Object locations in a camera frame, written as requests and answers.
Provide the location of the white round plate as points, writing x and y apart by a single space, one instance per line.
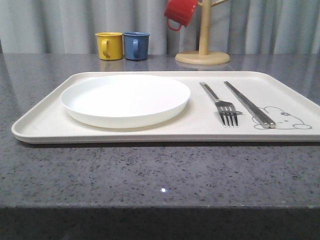
125 100

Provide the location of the silver fork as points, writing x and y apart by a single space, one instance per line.
226 110

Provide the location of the wooden mug tree stand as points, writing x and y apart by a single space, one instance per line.
203 56

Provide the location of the blue mug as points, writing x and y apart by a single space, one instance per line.
136 45

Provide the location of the yellow mug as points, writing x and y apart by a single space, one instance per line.
110 45

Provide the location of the red mug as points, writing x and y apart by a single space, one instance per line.
180 11

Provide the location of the grey curtain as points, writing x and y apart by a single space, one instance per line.
237 26

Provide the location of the cream rabbit serving tray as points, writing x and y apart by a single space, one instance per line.
297 118

